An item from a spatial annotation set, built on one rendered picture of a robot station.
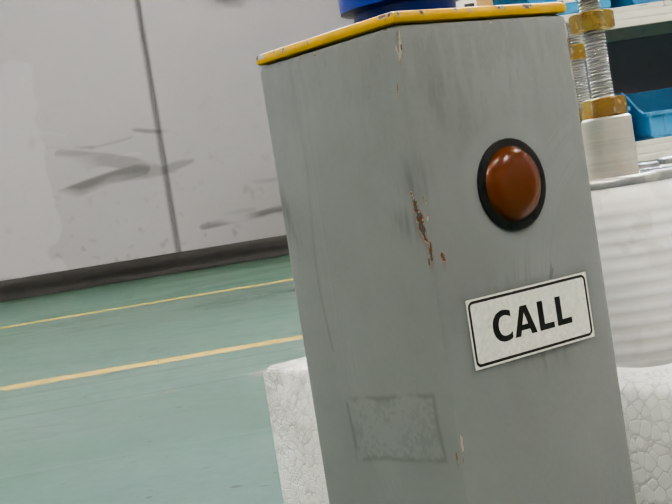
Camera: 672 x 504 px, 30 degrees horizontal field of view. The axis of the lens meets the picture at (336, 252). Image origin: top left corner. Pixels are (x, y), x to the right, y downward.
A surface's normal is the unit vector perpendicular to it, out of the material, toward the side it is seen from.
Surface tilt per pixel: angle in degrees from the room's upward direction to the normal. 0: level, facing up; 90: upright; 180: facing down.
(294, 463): 90
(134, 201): 90
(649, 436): 90
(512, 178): 89
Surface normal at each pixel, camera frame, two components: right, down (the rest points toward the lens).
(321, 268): -0.79, 0.15
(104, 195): 0.13, 0.04
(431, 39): 0.59, -0.05
